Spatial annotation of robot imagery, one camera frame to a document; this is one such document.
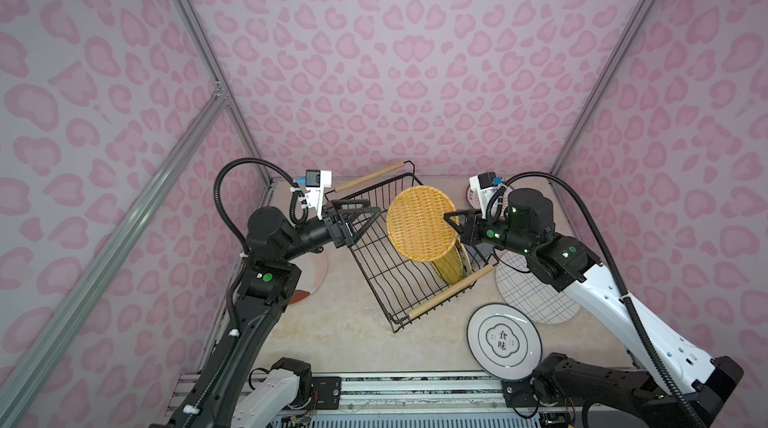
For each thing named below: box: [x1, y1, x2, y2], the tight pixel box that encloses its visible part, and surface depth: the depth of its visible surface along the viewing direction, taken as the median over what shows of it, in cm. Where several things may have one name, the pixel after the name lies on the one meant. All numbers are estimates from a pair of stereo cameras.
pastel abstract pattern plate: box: [288, 250, 328, 305], surface depth 94 cm
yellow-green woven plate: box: [432, 232, 472, 285], surface depth 88 cm
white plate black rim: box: [467, 303, 543, 381], surface depth 82 cm
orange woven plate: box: [386, 185, 457, 263], surface depth 71 cm
